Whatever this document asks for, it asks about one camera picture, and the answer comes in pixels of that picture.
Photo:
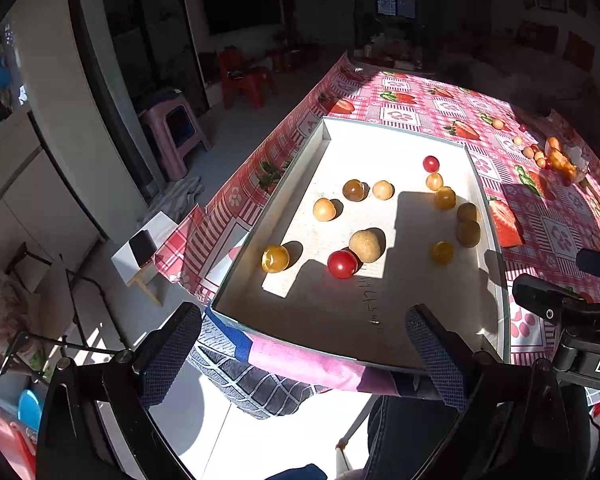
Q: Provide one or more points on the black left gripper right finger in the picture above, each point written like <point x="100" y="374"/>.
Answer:
<point x="449" y="362"/>

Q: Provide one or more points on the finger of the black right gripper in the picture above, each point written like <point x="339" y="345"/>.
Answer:
<point x="555" y="304"/>
<point x="588" y="261"/>

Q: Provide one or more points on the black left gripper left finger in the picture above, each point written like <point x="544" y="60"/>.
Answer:
<point x="163" y="352"/>

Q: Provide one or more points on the orange cherry tomato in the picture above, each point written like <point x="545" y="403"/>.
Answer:
<point x="442" y="253"/>

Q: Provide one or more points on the red cherry tomato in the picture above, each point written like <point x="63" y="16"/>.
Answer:
<point x="342" y="264"/>
<point x="431" y="164"/>

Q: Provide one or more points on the small white wooden stool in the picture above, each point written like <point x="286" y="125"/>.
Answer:
<point x="135" y="259"/>

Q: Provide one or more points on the dark longan fruit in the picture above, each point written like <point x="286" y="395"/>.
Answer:
<point x="468" y="233"/>

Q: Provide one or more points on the clear plastic fruit bowl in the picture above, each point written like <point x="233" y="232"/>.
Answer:
<point x="569" y="162"/>

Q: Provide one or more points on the tan longan fruit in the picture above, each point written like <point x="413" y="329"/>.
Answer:
<point x="467" y="212"/>

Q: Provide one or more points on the orange tangerine in bowl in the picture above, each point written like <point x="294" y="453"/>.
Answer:
<point x="554" y="143"/>

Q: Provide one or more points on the tan longan in box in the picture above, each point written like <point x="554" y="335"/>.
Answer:
<point x="366" y="245"/>

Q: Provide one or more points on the yellow tomato in box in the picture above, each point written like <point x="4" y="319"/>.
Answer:
<point x="324" y="210"/>
<point x="445" y="198"/>

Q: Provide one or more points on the small yellow tomato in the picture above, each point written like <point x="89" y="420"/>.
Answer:
<point x="275" y="258"/>

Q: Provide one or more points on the white shallow cardboard box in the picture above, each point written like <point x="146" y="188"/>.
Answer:
<point x="367" y="222"/>

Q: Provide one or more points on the pink plastic stool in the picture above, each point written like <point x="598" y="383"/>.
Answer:
<point x="174" y="129"/>

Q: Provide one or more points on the red plastic chair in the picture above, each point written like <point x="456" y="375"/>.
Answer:
<point x="240" y="77"/>

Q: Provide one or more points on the window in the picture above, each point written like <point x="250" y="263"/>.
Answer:
<point x="397" y="8"/>

